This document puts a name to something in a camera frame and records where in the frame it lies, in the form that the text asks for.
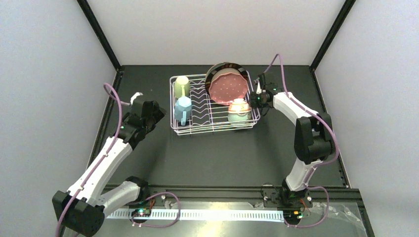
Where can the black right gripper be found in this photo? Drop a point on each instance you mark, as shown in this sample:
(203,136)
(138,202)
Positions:
(262,80)

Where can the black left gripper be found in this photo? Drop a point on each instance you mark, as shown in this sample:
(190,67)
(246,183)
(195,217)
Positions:
(155,113)

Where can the white orange patterned bowl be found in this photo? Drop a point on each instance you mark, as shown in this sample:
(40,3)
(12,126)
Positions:
(239,106)

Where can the blue ceramic mug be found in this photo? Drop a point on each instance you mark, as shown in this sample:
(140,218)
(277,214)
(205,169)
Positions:
(183,109)

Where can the mint green brown bowl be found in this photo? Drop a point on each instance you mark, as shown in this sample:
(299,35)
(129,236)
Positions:
(239,119)

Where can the pink polka dot plate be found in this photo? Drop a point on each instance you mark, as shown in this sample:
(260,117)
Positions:
(226,86)

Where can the white wire dish rack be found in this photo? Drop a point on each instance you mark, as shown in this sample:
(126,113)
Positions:
(206,115)

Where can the green ceramic mug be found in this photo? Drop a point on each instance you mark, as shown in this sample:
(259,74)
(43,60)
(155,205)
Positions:
(181,87)

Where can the mint green flower plate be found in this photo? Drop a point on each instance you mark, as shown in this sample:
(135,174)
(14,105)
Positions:
(209,75)

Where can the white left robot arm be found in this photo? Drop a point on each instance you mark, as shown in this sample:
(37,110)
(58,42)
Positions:
(84,206)

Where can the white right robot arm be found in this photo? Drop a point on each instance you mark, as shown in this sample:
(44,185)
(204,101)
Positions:
(313,143)

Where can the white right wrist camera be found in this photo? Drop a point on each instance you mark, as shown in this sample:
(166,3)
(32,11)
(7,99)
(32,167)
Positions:
(258,89)

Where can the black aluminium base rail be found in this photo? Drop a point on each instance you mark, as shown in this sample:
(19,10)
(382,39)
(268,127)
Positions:
(347,215)

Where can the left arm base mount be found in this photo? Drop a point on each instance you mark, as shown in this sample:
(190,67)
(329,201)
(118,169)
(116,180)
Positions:
(149,200)

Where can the white slotted cable duct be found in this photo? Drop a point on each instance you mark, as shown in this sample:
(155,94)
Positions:
(212,215)

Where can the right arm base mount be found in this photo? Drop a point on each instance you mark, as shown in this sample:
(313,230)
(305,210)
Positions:
(294,205)

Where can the black left frame post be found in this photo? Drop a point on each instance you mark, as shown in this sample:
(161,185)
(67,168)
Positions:
(91,18)

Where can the black frame post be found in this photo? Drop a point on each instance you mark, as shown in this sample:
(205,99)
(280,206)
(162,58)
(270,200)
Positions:
(334,29)
(91,18)

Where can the black right frame post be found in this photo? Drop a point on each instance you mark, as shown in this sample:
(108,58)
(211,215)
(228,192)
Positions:
(334,29)

